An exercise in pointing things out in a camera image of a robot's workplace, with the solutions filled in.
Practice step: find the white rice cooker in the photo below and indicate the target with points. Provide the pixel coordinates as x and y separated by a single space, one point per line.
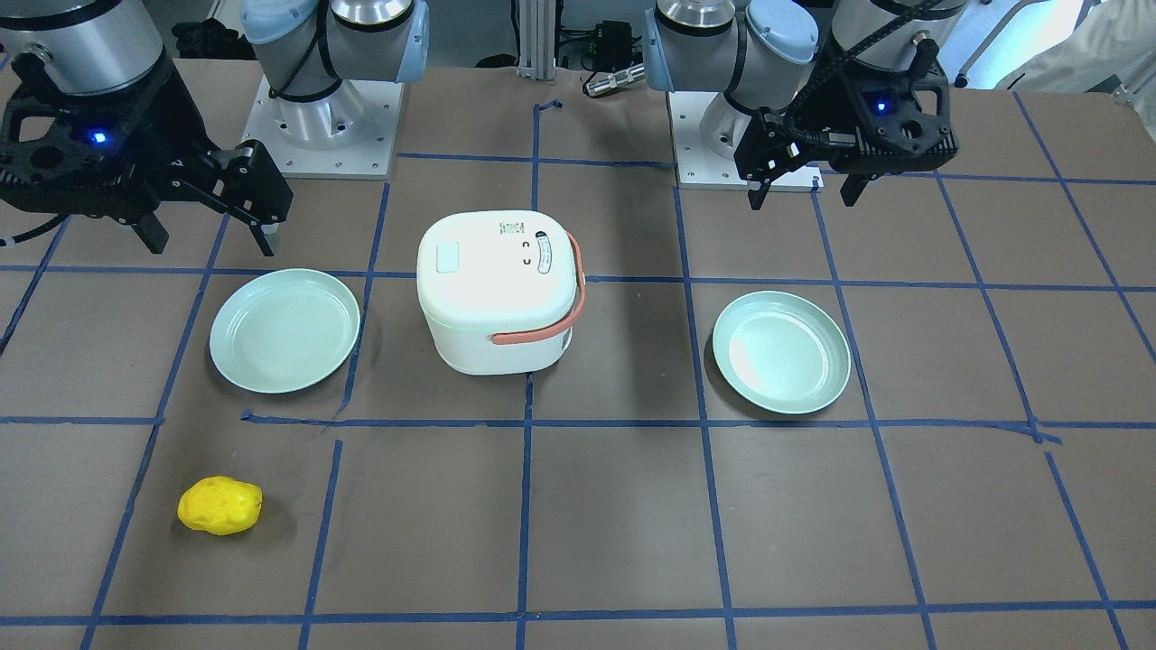
501 290

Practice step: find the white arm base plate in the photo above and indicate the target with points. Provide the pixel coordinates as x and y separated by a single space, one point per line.
705 130
350 134

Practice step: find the yellow toy potato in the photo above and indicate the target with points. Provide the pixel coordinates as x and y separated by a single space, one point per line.
220 505

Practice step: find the aluminium profile post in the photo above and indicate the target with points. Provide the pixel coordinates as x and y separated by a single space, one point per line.
537 31

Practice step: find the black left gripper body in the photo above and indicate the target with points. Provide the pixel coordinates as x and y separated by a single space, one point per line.
806 125

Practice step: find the silver metal connector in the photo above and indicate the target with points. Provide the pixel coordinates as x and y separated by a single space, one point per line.
602 84

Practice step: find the pale green plate far side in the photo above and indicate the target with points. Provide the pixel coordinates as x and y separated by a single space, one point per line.
781 352

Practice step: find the black power adapter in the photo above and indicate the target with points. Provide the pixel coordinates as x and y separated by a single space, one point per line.
612 46

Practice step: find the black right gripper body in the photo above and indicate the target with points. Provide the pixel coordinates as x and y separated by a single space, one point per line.
242 177

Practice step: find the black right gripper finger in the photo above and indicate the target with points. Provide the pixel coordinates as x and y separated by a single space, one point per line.
148 228
245 184

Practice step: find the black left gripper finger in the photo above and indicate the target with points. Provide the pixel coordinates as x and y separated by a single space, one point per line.
853 187
764 154

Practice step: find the silver robot arm with wrist camera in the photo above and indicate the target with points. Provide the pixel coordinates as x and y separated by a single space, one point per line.
307 48

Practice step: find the pale green plate near potato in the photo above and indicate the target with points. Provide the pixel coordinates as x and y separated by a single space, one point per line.
285 331

